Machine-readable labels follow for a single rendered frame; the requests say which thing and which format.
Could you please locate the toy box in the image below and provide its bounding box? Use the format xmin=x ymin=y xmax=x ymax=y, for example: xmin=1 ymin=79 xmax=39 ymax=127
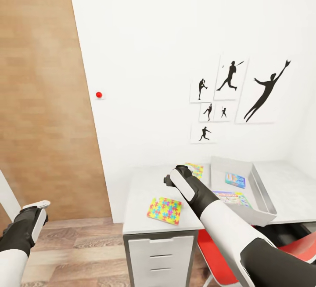
xmin=211 ymin=156 xmax=278 ymax=227

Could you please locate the board game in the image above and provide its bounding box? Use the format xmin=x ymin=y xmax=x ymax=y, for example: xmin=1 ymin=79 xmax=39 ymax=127
xmin=225 ymin=172 xmax=245 ymax=188
xmin=213 ymin=191 xmax=252 ymax=208

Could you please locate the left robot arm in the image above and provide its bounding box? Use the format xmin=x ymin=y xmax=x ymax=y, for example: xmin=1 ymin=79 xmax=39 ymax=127
xmin=0 ymin=200 xmax=50 ymax=287

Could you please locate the jigsaw puzzle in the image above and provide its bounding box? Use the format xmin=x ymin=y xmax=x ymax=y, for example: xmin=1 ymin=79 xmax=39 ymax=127
xmin=186 ymin=163 xmax=203 ymax=181
xmin=147 ymin=197 xmax=181 ymax=225

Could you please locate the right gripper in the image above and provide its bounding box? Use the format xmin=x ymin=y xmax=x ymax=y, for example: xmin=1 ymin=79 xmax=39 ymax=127
xmin=163 ymin=174 xmax=176 ymax=187

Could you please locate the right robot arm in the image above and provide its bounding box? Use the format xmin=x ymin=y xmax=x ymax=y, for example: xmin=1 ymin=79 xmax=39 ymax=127
xmin=163 ymin=164 xmax=316 ymax=287

